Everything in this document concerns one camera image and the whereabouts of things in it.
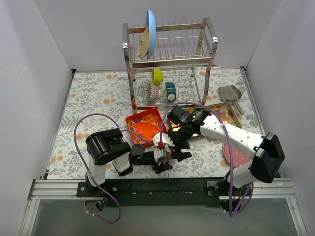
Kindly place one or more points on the orange lollipop candy tin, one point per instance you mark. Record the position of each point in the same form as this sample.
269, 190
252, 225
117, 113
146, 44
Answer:
145, 124

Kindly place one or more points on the beige plate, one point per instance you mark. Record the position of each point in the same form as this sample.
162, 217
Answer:
144, 44

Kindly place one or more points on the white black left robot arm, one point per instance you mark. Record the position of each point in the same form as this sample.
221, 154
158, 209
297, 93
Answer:
109, 146

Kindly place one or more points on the patterned ceramic bowl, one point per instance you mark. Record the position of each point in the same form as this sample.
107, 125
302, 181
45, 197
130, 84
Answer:
153, 93

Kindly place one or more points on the teal white mug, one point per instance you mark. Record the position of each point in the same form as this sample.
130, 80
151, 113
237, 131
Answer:
171, 91

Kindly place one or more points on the yellow-green bowl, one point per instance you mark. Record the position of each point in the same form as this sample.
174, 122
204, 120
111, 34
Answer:
157, 76

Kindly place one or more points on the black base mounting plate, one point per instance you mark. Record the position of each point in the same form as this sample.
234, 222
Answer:
196, 191

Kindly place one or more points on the steel two-tier dish rack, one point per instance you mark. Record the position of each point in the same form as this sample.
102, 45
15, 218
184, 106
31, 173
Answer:
184, 53

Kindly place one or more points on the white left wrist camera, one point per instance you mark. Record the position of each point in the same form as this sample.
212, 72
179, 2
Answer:
158, 153

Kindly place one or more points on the star candy tin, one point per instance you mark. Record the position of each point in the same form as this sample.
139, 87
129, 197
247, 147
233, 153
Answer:
175, 128

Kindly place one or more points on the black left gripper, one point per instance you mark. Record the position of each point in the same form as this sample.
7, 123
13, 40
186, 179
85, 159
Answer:
160, 162

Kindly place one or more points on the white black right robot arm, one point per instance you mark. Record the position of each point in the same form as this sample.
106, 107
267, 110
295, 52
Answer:
265, 152

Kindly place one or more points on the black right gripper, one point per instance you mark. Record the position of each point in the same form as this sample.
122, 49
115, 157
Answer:
180, 140

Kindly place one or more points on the metal scoop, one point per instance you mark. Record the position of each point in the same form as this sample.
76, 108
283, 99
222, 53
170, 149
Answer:
232, 95

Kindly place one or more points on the aluminium frame rail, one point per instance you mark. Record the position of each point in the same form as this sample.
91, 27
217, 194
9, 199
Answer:
280, 188

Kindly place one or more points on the pink polka dot plate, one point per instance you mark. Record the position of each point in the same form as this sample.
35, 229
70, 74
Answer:
239, 158

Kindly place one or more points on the gold tin of candies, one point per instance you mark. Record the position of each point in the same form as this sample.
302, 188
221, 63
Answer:
226, 113

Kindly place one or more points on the light blue plate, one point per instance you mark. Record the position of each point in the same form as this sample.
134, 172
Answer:
151, 24

